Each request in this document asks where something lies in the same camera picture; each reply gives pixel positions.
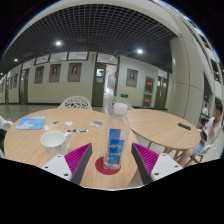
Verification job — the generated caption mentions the round ceiling lights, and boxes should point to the round ceiling lights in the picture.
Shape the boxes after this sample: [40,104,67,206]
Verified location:
[13,39,144,64]

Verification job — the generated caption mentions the black bag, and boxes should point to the black bag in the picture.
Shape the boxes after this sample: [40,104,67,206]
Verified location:
[0,128,8,154]

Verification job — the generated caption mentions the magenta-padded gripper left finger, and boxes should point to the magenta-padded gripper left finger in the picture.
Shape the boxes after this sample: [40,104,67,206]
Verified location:
[41,142,94,186]

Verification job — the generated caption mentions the small black flat device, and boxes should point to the small black flat device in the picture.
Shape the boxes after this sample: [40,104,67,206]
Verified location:
[177,122,192,131]

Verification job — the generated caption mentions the smaller round wooden table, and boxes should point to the smaller round wooden table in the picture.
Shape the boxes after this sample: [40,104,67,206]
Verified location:
[124,108,202,164]

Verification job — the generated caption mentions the light blue mouse pad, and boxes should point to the light blue mouse pad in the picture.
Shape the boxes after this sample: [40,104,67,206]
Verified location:
[14,115,47,131]

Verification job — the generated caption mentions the small clear plastic packet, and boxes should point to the small clear plastic packet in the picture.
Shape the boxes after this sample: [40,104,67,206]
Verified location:
[88,120,105,130]

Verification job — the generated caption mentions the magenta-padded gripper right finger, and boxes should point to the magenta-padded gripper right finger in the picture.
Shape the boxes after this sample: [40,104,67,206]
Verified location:
[130,142,184,186]

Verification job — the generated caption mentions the framed wall portraits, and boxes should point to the framed wall portraits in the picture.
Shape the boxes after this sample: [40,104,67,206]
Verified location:
[0,62,155,98]

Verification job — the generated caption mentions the clear blue-labelled water bottle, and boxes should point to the clear blue-labelled water bottle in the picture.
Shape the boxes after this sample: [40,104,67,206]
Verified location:
[102,102,131,171]

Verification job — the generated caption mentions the person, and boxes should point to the person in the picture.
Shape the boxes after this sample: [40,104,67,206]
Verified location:
[176,101,224,168]
[200,102,211,126]

